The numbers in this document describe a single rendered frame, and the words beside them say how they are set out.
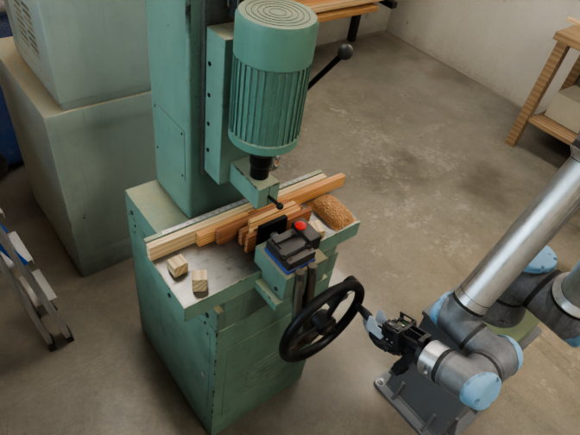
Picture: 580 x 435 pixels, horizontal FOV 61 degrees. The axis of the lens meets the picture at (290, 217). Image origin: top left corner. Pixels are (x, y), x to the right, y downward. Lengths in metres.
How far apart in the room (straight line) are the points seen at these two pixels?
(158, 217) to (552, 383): 1.90
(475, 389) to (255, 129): 0.75
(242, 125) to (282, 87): 0.14
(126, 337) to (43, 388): 0.36
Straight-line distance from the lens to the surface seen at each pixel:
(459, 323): 1.30
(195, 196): 1.50
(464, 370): 1.20
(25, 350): 2.33
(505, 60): 4.65
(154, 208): 1.60
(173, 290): 1.25
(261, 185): 1.28
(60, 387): 2.20
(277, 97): 1.08
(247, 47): 1.05
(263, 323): 1.54
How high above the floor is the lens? 1.89
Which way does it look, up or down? 43 degrees down
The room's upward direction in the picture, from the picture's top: 11 degrees clockwise
